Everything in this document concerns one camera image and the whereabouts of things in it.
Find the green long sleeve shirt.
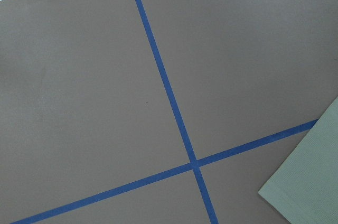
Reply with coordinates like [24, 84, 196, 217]
[258, 100, 337, 223]

